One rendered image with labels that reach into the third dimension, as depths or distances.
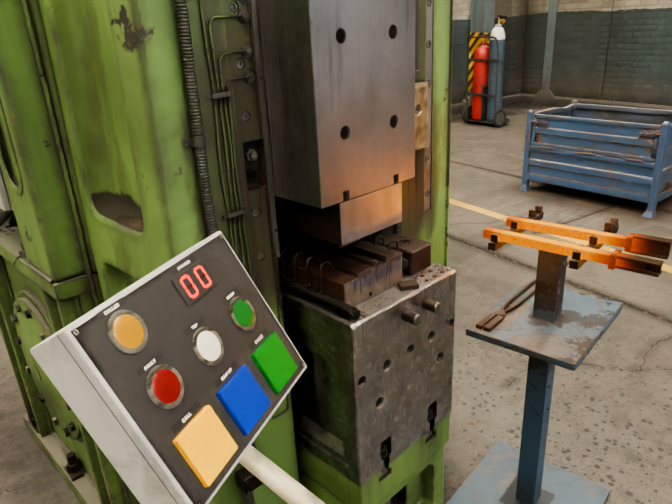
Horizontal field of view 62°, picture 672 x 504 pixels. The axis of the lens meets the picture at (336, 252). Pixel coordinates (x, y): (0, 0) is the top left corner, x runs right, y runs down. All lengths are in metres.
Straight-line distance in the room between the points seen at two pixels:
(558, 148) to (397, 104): 4.02
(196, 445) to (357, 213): 0.63
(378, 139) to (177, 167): 0.42
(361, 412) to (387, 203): 0.48
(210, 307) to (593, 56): 9.42
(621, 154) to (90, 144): 4.20
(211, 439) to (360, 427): 0.62
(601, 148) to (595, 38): 5.10
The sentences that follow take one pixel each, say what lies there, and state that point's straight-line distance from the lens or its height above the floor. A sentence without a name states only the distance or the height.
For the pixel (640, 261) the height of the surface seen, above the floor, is 0.98.
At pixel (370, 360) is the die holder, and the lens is 1.28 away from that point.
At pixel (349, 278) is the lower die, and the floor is 0.98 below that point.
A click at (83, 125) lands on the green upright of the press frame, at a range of 1.41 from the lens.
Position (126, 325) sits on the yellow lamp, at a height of 1.17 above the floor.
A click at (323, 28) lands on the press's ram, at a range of 1.09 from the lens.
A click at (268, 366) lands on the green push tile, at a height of 1.02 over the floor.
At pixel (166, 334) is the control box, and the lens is 0.79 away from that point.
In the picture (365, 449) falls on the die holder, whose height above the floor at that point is 0.57.
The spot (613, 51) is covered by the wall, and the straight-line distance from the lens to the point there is 9.87.
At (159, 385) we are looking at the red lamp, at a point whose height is 1.10.
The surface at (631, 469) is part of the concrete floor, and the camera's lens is 2.36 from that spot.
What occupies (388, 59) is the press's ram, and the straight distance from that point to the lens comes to 1.22.
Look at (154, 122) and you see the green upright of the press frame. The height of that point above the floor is 1.36.
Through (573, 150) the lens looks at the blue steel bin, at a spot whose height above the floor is 0.42.
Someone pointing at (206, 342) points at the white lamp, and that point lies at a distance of 0.83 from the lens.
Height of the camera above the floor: 1.51
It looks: 22 degrees down
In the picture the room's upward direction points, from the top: 3 degrees counter-clockwise
